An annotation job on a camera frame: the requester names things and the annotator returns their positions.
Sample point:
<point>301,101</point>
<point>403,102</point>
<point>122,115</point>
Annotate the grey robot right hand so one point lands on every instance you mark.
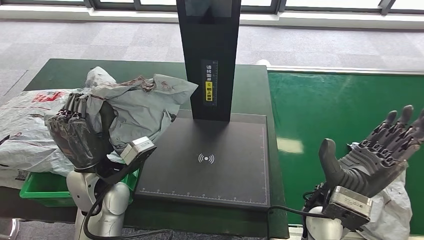
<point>367,169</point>

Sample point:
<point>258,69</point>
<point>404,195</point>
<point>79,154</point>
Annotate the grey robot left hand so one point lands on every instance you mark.
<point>79,139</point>

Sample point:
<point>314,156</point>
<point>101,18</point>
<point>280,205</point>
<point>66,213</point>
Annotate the grey parcel bag red print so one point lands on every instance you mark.
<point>142,109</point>
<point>26,145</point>
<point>391,208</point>

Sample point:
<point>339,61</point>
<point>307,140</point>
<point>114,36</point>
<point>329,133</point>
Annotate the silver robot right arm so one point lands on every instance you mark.
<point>321,228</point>

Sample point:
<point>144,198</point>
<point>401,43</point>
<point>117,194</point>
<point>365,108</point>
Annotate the large white printed parcel bag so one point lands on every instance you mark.
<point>30,99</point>

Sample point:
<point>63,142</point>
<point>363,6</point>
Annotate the green conveyor belt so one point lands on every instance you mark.
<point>314,106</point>

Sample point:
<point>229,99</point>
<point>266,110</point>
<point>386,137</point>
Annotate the black inbound scanner machine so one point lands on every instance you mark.
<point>212,139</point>

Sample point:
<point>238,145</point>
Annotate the green plastic crate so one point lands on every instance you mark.
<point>46,192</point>

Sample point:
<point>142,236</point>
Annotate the small white round object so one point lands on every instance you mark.
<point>262,63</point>

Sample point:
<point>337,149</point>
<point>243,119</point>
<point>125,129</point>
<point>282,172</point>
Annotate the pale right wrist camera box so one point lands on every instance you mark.
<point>349,205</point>

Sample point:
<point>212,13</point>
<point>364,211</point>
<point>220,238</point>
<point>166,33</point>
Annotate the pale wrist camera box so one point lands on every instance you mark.
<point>137,149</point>
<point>349,205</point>

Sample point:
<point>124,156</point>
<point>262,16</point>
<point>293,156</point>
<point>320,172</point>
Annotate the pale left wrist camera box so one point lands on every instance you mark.
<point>137,149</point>

